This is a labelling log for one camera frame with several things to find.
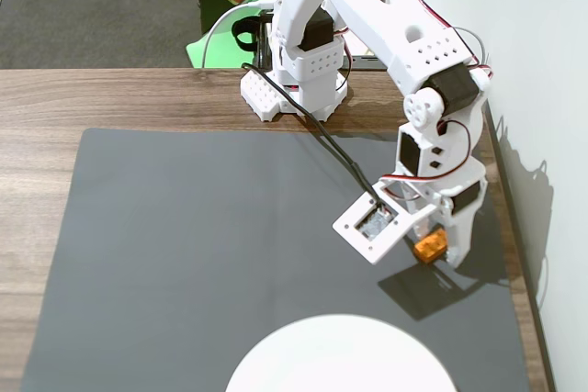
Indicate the white round plate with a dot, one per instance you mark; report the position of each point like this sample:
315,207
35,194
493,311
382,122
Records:
340,360

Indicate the orange lego block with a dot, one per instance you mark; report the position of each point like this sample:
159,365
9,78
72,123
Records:
429,249

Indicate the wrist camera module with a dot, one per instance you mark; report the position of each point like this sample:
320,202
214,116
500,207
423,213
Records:
376,225

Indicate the black table clamp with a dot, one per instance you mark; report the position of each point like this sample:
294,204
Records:
243,34

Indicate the light green plastic chair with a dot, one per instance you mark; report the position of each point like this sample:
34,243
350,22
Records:
197,54

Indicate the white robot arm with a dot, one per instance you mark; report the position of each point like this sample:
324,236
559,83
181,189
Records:
367,20

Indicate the grey table mat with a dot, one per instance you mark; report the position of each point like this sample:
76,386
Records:
184,249

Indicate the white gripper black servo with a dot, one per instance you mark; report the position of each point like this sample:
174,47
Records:
465,201

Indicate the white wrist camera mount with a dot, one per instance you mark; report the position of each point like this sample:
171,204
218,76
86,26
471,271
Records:
381,247

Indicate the black usb hub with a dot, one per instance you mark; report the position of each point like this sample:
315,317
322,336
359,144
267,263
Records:
367,63

